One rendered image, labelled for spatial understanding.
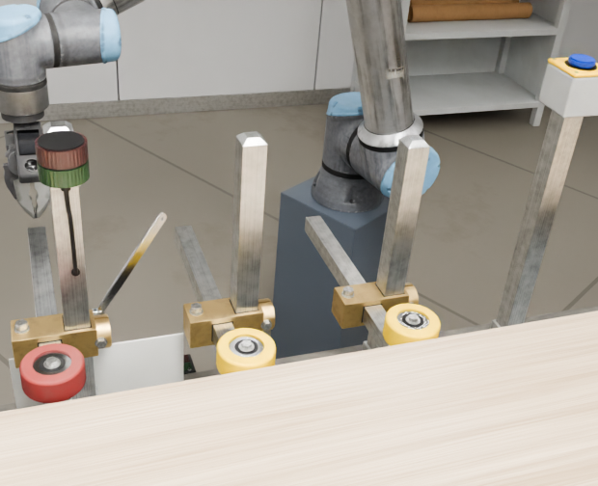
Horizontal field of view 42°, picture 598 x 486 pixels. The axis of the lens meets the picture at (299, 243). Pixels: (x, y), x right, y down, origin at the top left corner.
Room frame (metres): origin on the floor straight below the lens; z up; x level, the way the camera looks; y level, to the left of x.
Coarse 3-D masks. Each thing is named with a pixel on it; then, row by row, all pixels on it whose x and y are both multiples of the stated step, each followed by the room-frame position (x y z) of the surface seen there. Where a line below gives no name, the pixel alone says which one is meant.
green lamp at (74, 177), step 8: (88, 160) 0.85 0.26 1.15; (40, 168) 0.82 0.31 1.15; (80, 168) 0.82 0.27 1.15; (88, 168) 0.84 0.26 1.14; (40, 176) 0.82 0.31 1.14; (48, 176) 0.81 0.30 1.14; (56, 176) 0.81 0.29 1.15; (64, 176) 0.81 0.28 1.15; (72, 176) 0.82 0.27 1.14; (80, 176) 0.82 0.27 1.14; (88, 176) 0.84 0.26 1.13; (48, 184) 0.81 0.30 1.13; (56, 184) 0.81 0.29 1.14; (64, 184) 0.81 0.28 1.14; (72, 184) 0.82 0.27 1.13; (80, 184) 0.82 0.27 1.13
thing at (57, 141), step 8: (48, 136) 0.85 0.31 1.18; (56, 136) 0.85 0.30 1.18; (64, 136) 0.85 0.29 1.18; (72, 136) 0.85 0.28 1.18; (80, 136) 0.85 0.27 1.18; (40, 144) 0.82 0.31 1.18; (48, 144) 0.83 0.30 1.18; (56, 144) 0.83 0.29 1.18; (64, 144) 0.83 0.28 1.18; (72, 144) 0.83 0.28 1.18; (80, 144) 0.83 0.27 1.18; (72, 168) 0.82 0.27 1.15; (64, 192) 0.83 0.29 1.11; (72, 224) 0.86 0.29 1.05; (72, 232) 0.86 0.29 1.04; (72, 240) 0.86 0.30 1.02; (72, 248) 0.86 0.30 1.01; (72, 256) 0.86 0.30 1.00; (72, 272) 0.86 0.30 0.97
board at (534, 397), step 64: (576, 320) 0.95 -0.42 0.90; (192, 384) 0.74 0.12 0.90; (256, 384) 0.75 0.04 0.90; (320, 384) 0.77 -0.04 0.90; (384, 384) 0.78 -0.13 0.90; (448, 384) 0.79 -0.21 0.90; (512, 384) 0.80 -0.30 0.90; (576, 384) 0.81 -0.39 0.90; (0, 448) 0.61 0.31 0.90; (64, 448) 0.62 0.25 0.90; (128, 448) 0.63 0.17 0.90; (192, 448) 0.64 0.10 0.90; (256, 448) 0.65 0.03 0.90; (320, 448) 0.65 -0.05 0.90; (384, 448) 0.66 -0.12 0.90; (448, 448) 0.67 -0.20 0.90; (512, 448) 0.68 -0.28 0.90; (576, 448) 0.69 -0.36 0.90
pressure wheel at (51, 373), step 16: (32, 352) 0.77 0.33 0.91; (48, 352) 0.78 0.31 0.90; (64, 352) 0.78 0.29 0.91; (80, 352) 0.78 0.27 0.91; (32, 368) 0.74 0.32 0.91; (48, 368) 0.74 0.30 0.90; (64, 368) 0.75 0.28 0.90; (80, 368) 0.75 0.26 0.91; (32, 384) 0.72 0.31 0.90; (48, 384) 0.72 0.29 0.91; (64, 384) 0.72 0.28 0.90; (80, 384) 0.74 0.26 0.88; (48, 400) 0.71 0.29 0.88; (64, 400) 0.72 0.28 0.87
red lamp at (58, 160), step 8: (40, 136) 0.85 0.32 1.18; (40, 152) 0.82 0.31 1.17; (48, 152) 0.81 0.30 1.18; (56, 152) 0.81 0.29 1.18; (64, 152) 0.81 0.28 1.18; (72, 152) 0.82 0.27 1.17; (80, 152) 0.83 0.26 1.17; (40, 160) 0.82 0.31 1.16; (48, 160) 0.81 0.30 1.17; (56, 160) 0.81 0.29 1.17; (64, 160) 0.81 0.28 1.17; (72, 160) 0.82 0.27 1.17; (80, 160) 0.83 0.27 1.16; (48, 168) 0.81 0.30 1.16; (56, 168) 0.81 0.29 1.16; (64, 168) 0.81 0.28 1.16
